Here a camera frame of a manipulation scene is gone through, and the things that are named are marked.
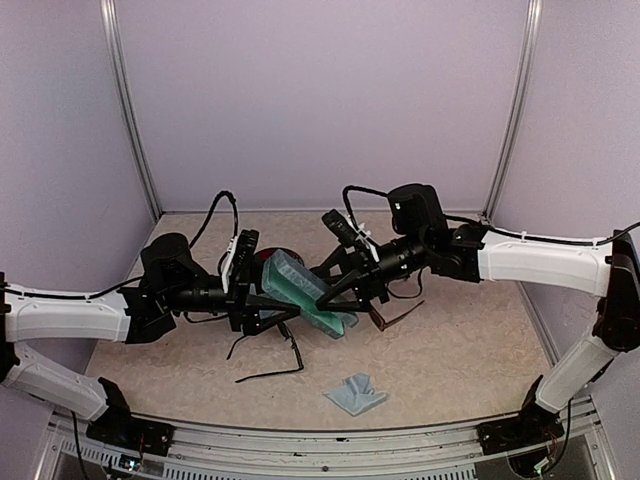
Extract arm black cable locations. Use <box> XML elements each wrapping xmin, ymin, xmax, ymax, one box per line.
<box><xmin>94</xmin><ymin>188</ymin><xmax>240</xmax><ymax>301</ymax></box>
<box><xmin>341</xmin><ymin>184</ymin><xmax>640</xmax><ymax>247</ymax></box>

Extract red floral round case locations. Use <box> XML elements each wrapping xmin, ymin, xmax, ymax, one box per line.
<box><xmin>253</xmin><ymin>247</ymin><xmax>305</xmax><ymax>266</ymax></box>

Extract right aluminium frame post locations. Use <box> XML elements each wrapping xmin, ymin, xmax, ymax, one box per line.
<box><xmin>482</xmin><ymin>0</ymin><xmax>543</xmax><ymax>222</ymax></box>

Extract brown frame sunglasses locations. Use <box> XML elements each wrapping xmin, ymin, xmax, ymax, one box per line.
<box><xmin>368</xmin><ymin>300</ymin><xmax>424</xmax><ymax>332</ymax></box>

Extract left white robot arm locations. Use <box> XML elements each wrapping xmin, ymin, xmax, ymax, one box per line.
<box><xmin>1</xmin><ymin>230</ymin><xmax>300</xmax><ymax>445</ymax></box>

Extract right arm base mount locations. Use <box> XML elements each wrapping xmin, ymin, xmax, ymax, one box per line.
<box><xmin>476</xmin><ymin>375</ymin><xmax>565</xmax><ymax>455</ymax></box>

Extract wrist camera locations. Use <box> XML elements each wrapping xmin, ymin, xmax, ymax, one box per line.
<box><xmin>220</xmin><ymin>229</ymin><xmax>259</xmax><ymax>294</ymax></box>
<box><xmin>321</xmin><ymin>209</ymin><xmax>379</xmax><ymax>262</ymax></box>

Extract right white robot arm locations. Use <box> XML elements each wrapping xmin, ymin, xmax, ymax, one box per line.
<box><xmin>313</xmin><ymin>183</ymin><xmax>639</xmax><ymax>444</ymax></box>

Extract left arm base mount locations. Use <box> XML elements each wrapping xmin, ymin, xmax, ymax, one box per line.
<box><xmin>86</xmin><ymin>377</ymin><xmax>175</xmax><ymax>457</ymax></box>

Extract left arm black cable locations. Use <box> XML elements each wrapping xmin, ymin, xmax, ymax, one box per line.
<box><xmin>94</xmin><ymin>188</ymin><xmax>240</xmax><ymax>301</ymax></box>

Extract front aluminium rail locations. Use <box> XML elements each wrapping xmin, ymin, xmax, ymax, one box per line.
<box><xmin>34</xmin><ymin>397</ymin><xmax>616</xmax><ymax>480</ymax></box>

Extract black frame glasses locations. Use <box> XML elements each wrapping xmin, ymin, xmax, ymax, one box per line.
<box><xmin>235</xmin><ymin>321</ymin><xmax>305</xmax><ymax>384</ymax></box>

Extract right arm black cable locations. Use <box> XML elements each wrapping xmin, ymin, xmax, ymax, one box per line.
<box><xmin>341</xmin><ymin>184</ymin><xmax>640</xmax><ymax>247</ymax></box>

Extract grey green glasses case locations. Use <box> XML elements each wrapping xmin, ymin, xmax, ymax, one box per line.
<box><xmin>253</xmin><ymin>251</ymin><xmax>359</xmax><ymax>339</ymax></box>

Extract light blue cleaning cloth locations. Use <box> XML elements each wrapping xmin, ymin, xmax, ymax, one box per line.
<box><xmin>323</xmin><ymin>373</ymin><xmax>389</xmax><ymax>417</ymax></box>

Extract aluminium frame post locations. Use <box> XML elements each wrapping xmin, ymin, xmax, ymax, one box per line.
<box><xmin>482</xmin><ymin>0</ymin><xmax>543</xmax><ymax>222</ymax></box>
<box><xmin>100</xmin><ymin>0</ymin><xmax>163</xmax><ymax>223</ymax></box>

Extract left aluminium frame post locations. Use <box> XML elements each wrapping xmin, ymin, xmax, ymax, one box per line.
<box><xmin>100</xmin><ymin>0</ymin><xmax>163</xmax><ymax>223</ymax></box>

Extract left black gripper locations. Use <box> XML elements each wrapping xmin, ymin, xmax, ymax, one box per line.
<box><xmin>162</xmin><ymin>255</ymin><xmax>300</xmax><ymax>335</ymax></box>

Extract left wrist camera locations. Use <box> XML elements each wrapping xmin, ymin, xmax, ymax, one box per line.
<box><xmin>220</xmin><ymin>229</ymin><xmax>259</xmax><ymax>294</ymax></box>

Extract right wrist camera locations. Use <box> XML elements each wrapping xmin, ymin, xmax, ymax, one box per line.
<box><xmin>321</xmin><ymin>209</ymin><xmax>379</xmax><ymax>262</ymax></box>

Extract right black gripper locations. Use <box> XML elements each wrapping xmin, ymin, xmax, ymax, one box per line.
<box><xmin>310</xmin><ymin>228</ymin><xmax>431</xmax><ymax>309</ymax></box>

